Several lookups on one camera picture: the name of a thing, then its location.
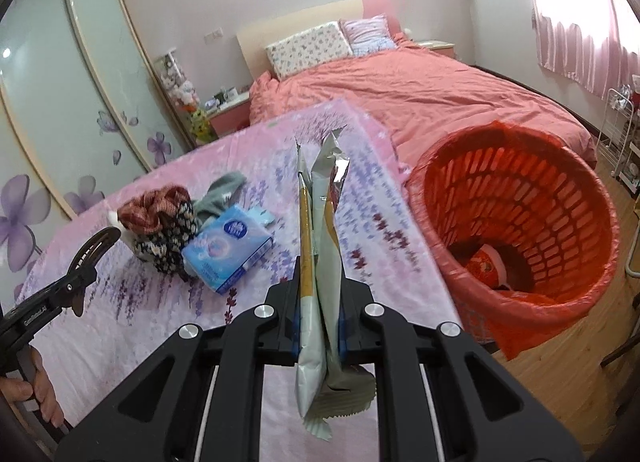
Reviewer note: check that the small white cloth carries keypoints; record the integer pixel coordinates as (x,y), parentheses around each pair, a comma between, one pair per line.
(120,229)

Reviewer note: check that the red snack packet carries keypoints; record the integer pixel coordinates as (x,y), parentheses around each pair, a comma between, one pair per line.
(482,264)

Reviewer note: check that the silver foil snack wrapper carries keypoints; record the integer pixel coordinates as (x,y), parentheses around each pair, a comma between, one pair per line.
(327,242)

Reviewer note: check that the pink white nightstand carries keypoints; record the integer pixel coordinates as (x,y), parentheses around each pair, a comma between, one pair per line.
(437,47)
(230,115)

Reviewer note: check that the pink lavender printed tablecloth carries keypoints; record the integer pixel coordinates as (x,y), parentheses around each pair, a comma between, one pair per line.
(150,342)

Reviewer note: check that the red patterned scrunchie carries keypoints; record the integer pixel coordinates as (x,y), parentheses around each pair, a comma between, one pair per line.
(150,209)

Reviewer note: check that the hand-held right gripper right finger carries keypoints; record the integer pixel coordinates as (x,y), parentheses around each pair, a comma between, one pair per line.
(341,337)

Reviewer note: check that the bed with coral duvet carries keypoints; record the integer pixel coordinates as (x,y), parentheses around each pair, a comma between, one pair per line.
(425,92)

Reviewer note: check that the light green sock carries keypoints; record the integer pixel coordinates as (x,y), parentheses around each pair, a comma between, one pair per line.
(220,194)

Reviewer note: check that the pink curtain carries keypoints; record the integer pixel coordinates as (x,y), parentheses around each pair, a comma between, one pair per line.
(580,17)

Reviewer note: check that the white wall socket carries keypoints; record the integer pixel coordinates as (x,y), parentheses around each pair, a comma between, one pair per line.
(213,34)

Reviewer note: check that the black floral cloth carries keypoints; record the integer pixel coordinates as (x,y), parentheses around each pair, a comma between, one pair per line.
(167,242)

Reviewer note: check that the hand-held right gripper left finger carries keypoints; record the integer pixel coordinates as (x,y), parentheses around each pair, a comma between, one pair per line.
(297,329)

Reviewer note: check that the pink striped pillow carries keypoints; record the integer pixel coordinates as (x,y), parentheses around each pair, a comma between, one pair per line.
(367,35)

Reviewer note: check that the beige pink headboard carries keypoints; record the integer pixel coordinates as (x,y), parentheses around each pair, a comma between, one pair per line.
(280,22)

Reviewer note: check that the person's left hand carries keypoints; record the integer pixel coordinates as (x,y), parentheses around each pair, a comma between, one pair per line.
(47,392)

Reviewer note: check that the yellow white snack wrapper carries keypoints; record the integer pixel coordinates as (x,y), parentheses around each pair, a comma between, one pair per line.
(306,267)

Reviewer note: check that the blue tissue pack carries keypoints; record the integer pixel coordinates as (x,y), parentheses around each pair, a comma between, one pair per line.
(225,252)

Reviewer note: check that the clear plush toy display case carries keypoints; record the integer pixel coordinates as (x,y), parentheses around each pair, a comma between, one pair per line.
(175,77)

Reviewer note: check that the white floral pillow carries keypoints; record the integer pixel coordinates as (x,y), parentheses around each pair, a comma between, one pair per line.
(307,47)

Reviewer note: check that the yellow plush toy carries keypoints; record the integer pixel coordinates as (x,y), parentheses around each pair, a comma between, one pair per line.
(201,127)

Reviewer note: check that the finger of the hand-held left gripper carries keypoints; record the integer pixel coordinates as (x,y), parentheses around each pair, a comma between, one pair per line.
(95,247)
(80,299)

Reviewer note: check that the wardrobe with flower sliding doors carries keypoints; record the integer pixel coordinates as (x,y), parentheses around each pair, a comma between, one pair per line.
(75,92)

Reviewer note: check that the orange plastic waste basket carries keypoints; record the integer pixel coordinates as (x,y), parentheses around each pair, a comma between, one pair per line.
(545,202)
(530,317)

